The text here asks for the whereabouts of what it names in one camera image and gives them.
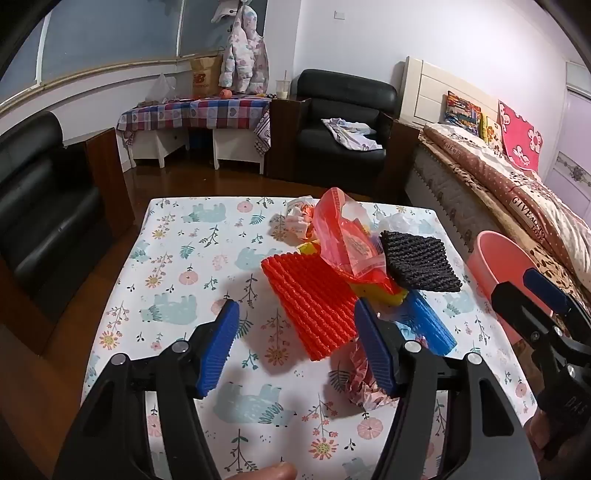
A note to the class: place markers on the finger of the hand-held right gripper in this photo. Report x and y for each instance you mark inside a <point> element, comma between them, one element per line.
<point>512,304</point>
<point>545,288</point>

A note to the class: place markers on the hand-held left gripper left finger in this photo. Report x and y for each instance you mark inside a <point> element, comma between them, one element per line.
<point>221,350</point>

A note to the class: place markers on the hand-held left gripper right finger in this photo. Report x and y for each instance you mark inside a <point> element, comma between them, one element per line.
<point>374,350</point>

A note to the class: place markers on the pink patterned wrapper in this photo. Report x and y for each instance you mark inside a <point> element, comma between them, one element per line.
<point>358,383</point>

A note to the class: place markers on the pink plastic bucket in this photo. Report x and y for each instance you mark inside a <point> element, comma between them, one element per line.
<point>489,263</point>

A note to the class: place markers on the yellow snack packet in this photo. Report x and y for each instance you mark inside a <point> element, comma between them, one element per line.
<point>378,295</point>

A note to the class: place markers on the blue foam net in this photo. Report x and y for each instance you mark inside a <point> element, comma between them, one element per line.
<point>427,318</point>

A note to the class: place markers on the red foam net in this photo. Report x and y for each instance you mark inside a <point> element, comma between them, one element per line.
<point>304,295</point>

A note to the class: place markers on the black foam net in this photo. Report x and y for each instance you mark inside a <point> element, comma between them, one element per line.
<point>415,258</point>

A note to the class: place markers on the red plastic bag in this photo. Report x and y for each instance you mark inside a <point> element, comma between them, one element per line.
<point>351,244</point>

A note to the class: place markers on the white wrapper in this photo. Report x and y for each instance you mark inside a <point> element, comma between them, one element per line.
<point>295,221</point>

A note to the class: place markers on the person's left hand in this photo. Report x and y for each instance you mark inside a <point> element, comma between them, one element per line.
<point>272,473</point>

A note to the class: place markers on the floral printed tablecloth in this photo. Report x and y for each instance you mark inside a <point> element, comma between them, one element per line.
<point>184,277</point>

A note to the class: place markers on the bed with brown blanket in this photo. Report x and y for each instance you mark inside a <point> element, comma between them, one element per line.
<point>438,194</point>

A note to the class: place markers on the lavender wardrobe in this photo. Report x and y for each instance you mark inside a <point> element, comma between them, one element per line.
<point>572,138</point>

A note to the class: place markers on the pink flower pillow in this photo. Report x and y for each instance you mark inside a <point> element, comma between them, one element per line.
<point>519,134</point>

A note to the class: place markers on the yellow patterned pillow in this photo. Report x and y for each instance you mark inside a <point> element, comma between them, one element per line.
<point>491,131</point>

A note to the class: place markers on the colourful printed pillow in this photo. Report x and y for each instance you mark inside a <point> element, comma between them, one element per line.
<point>461,113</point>

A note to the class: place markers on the white wooden bench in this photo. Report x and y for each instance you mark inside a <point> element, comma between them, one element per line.
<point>161,143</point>
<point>240,147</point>

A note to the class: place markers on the white printed cloth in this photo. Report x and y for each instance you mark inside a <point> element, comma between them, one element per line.
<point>351,134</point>

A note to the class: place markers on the black leather sofa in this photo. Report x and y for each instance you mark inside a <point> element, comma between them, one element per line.
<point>41,207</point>

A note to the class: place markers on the white wooden headboard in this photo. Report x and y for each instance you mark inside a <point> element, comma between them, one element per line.
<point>429,87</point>

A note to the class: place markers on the plaid tablecloth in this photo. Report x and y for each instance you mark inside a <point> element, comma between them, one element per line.
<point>194,113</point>

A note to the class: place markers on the black leather armchair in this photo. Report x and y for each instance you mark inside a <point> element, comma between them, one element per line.
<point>341,110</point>

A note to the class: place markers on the orange fruit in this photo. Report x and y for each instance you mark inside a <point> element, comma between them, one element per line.
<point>226,93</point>

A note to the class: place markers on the plastic cup with straw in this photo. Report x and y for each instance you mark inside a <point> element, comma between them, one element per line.
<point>282,88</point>

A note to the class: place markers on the clear plastic bag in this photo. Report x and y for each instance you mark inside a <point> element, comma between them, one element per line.
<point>161,87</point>

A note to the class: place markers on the brown paper bag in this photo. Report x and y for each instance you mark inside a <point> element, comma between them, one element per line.
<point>205,76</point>

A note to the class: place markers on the floral padded jacket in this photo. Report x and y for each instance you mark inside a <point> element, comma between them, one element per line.
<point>242,50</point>

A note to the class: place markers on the large window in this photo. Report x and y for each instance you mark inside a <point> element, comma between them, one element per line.
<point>115,37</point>

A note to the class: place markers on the pale hanging hat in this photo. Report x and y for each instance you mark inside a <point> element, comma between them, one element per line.
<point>226,10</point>

